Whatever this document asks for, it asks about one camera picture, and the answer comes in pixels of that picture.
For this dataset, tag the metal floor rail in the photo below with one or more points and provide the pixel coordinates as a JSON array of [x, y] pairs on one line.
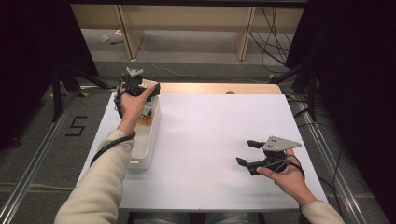
[[35, 161], [340, 183]]

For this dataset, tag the black pen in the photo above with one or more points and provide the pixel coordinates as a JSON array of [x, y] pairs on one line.
[[116, 42]]

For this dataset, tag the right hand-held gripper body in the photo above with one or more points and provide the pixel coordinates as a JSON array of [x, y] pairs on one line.
[[275, 155]]

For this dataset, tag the person's right hand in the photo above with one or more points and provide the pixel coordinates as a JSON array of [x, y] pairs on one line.
[[288, 182]]

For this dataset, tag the black curtain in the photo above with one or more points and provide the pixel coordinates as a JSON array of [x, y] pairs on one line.
[[358, 77], [31, 62]]

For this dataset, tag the white plastic storage box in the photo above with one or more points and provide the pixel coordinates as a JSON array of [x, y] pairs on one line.
[[144, 146]]

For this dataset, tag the person's left hand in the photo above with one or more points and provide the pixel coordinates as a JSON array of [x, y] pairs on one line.
[[132, 109]]

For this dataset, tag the light wooden shelf unit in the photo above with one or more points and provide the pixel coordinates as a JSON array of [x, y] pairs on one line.
[[186, 18]]

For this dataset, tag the black metal stand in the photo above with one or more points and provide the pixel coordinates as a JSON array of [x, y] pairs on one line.
[[312, 93], [56, 93]]

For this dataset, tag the yellow floor tape piece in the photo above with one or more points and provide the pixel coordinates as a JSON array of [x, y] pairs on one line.
[[271, 75], [292, 96]]

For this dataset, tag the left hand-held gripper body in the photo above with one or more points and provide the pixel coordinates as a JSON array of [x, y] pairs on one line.
[[132, 82]]

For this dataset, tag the white paper scrap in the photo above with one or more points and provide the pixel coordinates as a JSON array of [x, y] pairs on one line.
[[104, 39]]

